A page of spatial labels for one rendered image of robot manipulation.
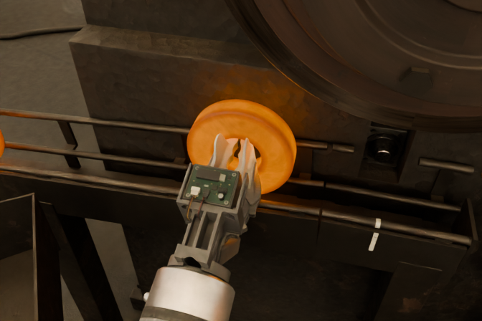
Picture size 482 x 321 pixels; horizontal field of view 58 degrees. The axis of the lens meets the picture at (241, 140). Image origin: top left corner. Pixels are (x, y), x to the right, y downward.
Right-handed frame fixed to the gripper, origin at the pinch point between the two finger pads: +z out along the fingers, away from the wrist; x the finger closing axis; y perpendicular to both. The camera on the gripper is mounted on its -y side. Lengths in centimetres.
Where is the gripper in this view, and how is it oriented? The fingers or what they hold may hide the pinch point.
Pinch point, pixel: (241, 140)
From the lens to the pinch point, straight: 60.7
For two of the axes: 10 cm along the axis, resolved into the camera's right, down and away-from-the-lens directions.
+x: -9.7, -1.6, 1.9
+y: -0.8, -5.5, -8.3
